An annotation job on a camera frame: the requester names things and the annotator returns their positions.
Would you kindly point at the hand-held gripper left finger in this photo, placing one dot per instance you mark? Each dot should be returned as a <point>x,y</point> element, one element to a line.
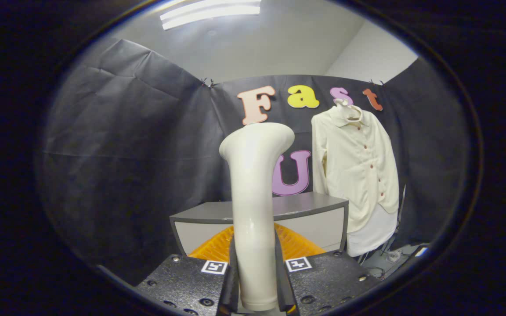
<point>182,281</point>

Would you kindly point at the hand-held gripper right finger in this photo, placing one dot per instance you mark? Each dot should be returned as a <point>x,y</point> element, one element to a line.
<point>327,276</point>

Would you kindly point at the white garment steamer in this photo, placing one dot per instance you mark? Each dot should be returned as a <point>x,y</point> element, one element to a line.
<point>253,197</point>

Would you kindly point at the cream button-up shirt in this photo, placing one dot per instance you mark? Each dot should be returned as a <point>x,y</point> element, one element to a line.
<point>354,166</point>

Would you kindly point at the white clothes hanger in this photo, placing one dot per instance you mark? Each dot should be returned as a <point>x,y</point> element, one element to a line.
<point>345,109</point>

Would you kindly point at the white hanging cloth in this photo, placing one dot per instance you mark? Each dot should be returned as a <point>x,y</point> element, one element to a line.
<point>374,232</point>

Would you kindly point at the grey cabinet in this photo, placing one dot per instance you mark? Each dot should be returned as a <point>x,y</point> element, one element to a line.
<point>305,206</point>

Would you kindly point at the black backdrop cloth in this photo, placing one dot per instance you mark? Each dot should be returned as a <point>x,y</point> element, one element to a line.
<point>139,153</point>

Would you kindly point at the ceiling light panel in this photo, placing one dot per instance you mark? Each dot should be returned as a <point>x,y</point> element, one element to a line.
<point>211,13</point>

